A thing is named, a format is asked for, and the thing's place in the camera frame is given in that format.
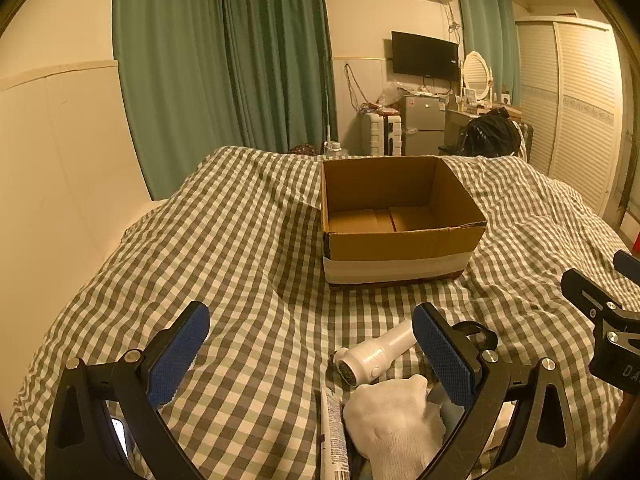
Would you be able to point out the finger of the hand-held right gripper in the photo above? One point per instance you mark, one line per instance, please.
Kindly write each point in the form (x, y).
(629, 262)
(585, 290)

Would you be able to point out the black wall television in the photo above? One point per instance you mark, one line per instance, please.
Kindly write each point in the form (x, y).
(425, 55)

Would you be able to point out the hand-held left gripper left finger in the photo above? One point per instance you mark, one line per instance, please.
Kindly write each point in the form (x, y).
(180, 355)

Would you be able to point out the brown cardboard box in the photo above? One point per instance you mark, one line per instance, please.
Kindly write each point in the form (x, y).
(400, 252)

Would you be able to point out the white lint remover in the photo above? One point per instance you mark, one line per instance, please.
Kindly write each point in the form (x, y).
(380, 352)

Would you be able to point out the green curtain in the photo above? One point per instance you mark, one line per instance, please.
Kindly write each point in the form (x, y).
(280, 70)
(482, 15)
(165, 85)

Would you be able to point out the white oval mirror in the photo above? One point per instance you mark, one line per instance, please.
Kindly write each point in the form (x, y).
(476, 75)

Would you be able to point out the grey small fridge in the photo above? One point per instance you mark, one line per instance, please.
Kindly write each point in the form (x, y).
(424, 125)

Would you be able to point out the white glossy item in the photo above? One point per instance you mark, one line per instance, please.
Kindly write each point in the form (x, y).
(120, 432)

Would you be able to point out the clear plastic bag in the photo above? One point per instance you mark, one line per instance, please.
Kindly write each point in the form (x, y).
(389, 94)

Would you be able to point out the black bag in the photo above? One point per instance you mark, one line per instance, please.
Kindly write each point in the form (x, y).
(487, 132)

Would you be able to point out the white ribbed suitcase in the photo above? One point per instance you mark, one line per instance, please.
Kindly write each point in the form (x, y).
(380, 132)

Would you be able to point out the white louvred wardrobe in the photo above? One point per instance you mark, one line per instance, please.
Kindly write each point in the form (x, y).
(575, 110)

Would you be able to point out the white thin pole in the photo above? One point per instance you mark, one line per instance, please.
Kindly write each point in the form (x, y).
(328, 105)

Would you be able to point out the clear water bottle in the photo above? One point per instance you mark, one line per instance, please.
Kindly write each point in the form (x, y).
(334, 150)

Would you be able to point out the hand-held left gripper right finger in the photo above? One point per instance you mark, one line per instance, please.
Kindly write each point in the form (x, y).
(445, 355)

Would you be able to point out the green checked blanket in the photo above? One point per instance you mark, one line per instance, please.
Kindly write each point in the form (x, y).
(225, 240)

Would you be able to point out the white tube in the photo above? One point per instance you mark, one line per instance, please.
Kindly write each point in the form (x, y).
(334, 435)

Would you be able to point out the black round object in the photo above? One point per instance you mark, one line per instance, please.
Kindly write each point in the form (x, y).
(482, 332)

